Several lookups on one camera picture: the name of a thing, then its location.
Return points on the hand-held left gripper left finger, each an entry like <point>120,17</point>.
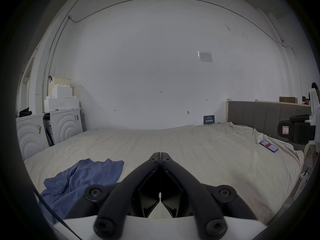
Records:
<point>140,181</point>

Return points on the bed with beige sheet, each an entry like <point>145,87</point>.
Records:
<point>200,154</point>

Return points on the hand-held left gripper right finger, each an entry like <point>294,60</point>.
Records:
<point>180,181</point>

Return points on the blue shirt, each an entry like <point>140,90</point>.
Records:
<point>75,181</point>

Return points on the white paper notice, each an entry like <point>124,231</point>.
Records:
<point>205,56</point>

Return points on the brown carton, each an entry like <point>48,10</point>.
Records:
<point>288,99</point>

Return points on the grey padded headboard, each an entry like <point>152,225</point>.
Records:
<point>260,116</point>

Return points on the dark blue sign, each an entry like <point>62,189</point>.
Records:
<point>209,120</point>

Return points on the white washing machine with foam blocks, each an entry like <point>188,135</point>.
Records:
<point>66,124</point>

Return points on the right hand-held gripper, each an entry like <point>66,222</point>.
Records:
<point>314,104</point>

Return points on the phone with red screen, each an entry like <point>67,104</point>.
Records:
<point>269,146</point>

